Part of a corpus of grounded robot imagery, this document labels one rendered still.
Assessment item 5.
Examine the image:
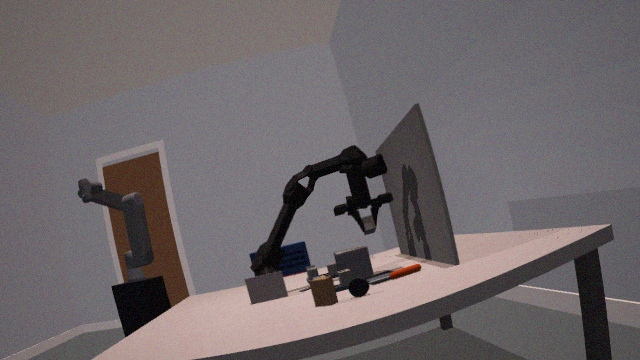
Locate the orange-handled screwdriver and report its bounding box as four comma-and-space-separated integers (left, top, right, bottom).
369, 264, 421, 284

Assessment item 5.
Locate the brown box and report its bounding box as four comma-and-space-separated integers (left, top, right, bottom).
309, 276, 338, 307

